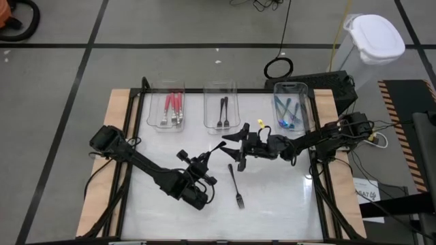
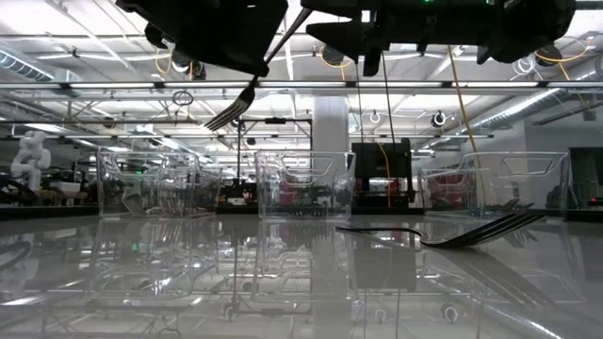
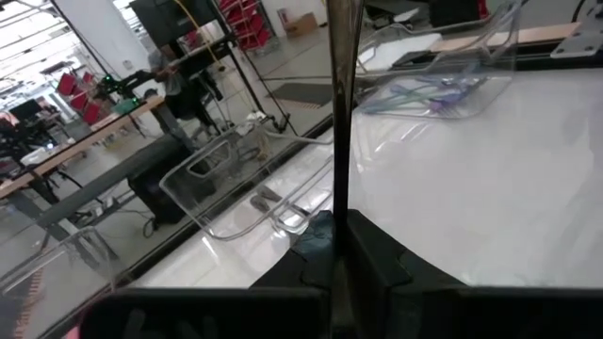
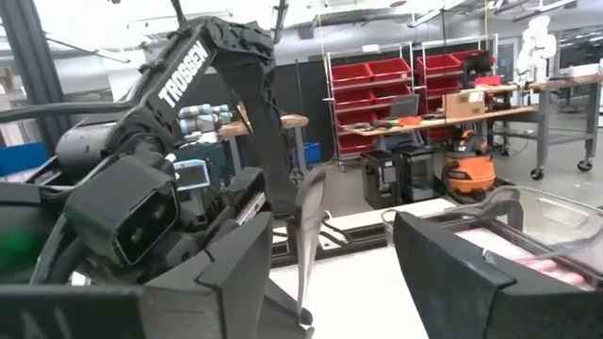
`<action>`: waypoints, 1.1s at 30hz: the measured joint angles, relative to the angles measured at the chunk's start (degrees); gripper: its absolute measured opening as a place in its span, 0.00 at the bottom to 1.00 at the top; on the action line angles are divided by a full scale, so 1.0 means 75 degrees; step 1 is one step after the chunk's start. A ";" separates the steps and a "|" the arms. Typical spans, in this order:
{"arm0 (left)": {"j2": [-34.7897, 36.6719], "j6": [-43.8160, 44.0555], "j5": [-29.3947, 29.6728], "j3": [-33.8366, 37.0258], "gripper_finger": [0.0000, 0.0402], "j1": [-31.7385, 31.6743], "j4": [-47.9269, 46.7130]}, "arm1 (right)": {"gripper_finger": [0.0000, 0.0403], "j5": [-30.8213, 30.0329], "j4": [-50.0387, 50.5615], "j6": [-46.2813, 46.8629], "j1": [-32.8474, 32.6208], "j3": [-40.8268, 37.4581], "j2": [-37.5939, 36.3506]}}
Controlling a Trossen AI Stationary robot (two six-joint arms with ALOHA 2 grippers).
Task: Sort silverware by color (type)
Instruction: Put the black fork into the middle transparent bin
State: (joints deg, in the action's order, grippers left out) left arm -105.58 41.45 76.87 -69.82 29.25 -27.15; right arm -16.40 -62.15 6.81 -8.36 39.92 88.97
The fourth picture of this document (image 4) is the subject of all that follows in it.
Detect grey laptop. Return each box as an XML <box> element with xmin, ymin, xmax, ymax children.
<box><xmin>389</xmin><ymin>93</ymin><xmax>421</xmax><ymax>120</ymax></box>

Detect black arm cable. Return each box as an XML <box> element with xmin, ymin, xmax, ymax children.
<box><xmin>0</xmin><ymin>100</ymin><xmax>142</xmax><ymax>126</ymax></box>

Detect light blue device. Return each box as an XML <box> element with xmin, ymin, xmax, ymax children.
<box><xmin>171</xmin><ymin>157</ymin><xmax>212</xmax><ymax>193</ymax></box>

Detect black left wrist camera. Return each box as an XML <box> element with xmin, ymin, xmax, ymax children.
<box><xmin>64</xmin><ymin>154</ymin><xmax>181</xmax><ymax>280</ymax></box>

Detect wire shelf red bins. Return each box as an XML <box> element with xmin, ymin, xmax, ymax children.
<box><xmin>323</xmin><ymin>40</ymin><xmax>416</xmax><ymax>171</ymax></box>
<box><xmin>414</xmin><ymin>33</ymin><xmax>500</xmax><ymax>145</ymax></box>

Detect black metal post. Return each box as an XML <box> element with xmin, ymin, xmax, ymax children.
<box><xmin>0</xmin><ymin>0</ymin><xmax>73</xmax><ymax>159</ymax></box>

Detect black tower case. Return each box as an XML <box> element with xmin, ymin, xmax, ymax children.
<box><xmin>360</xmin><ymin>149</ymin><xmax>401</xmax><ymax>211</ymax></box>
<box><xmin>395</xmin><ymin>143</ymin><xmax>438</xmax><ymax>204</ymax></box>

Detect wooden top bench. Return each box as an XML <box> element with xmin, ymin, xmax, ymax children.
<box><xmin>217</xmin><ymin>111</ymin><xmax>311</xmax><ymax>189</ymax></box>

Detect long wooden workbench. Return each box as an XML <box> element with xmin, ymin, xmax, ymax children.
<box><xmin>350</xmin><ymin>104</ymin><xmax>541</xmax><ymax>142</ymax></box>

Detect clear plastic bin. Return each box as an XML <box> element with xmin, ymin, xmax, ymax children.
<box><xmin>380</xmin><ymin>185</ymin><xmax>603</xmax><ymax>291</ymax></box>

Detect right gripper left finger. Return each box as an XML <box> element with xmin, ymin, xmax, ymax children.
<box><xmin>143</xmin><ymin>212</ymin><xmax>315</xmax><ymax>339</ymax></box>

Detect workbench on castors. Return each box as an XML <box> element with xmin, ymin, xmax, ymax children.
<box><xmin>489</xmin><ymin>70</ymin><xmax>603</xmax><ymax>183</ymax></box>

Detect blue storage bin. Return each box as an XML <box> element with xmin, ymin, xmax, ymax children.
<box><xmin>302</xmin><ymin>140</ymin><xmax>323</xmax><ymax>167</ymax></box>
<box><xmin>0</xmin><ymin>140</ymin><xmax>51</xmax><ymax>179</ymax></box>

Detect black metal table frame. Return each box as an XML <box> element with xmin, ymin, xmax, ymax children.
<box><xmin>270</xmin><ymin>206</ymin><xmax>453</xmax><ymax>268</ymax></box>

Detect white robot figure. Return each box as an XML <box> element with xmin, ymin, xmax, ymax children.
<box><xmin>514</xmin><ymin>15</ymin><xmax>559</xmax><ymax>82</ymax></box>

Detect orange shop vacuum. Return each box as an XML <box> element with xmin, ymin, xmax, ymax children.
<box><xmin>440</xmin><ymin>129</ymin><xmax>498</xmax><ymax>202</ymax></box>

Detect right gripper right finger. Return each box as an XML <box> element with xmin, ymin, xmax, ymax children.
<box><xmin>393</xmin><ymin>211</ymin><xmax>603</xmax><ymax>339</ymax></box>

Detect cardboard box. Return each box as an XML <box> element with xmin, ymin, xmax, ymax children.
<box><xmin>442</xmin><ymin>89</ymin><xmax>487</xmax><ymax>120</ymax></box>

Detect silver fork pink handle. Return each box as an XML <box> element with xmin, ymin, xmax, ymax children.
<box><xmin>454</xmin><ymin>227</ymin><xmax>538</xmax><ymax>263</ymax></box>
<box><xmin>513</xmin><ymin>253</ymin><xmax>593</xmax><ymax>288</ymax></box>

